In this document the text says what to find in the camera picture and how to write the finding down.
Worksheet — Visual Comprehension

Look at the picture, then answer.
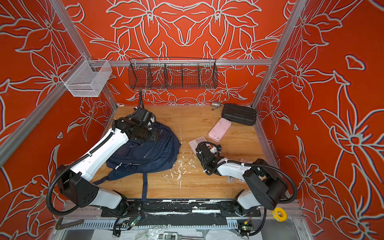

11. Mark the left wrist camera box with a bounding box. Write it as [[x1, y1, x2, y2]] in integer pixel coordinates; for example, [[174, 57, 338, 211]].
[[131, 107, 157, 129]]

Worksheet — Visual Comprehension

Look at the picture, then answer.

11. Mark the black wire wall basket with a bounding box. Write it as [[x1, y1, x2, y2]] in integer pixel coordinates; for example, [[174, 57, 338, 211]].
[[128, 58, 219, 90]]

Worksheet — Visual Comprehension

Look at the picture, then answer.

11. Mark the yellow tape roll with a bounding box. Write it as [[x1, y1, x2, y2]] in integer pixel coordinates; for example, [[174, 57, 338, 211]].
[[272, 207, 288, 222]]

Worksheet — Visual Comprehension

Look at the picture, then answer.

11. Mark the white wire wall basket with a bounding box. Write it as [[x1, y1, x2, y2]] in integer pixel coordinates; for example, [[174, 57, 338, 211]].
[[60, 55, 113, 98]]

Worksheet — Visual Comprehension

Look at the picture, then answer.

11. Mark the black hard plastic case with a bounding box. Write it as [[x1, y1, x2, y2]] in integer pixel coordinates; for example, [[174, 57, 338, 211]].
[[222, 104, 257, 126]]

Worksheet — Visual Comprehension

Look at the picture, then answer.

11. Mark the white pink calculator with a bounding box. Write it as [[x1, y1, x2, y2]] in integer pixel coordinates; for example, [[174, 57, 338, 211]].
[[189, 137, 207, 155]]

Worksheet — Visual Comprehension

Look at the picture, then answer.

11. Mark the navy blue backpack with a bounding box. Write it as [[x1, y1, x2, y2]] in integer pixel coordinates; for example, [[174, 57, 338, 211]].
[[94, 122, 181, 202]]

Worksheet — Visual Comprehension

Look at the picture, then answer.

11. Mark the pink pencil case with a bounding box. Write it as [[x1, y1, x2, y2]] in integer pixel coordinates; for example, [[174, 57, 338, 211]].
[[208, 118, 232, 142]]

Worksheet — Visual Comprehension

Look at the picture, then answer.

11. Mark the rusty metal bracket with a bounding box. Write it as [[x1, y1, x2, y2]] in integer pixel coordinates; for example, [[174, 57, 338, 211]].
[[55, 218, 84, 230]]

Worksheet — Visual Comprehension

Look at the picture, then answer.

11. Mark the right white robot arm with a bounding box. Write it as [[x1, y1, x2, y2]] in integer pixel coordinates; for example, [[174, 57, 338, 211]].
[[196, 142, 298, 216]]

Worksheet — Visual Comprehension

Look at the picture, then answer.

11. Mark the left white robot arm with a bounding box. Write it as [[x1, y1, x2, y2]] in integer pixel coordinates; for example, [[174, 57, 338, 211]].
[[46, 115, 159, 219]]

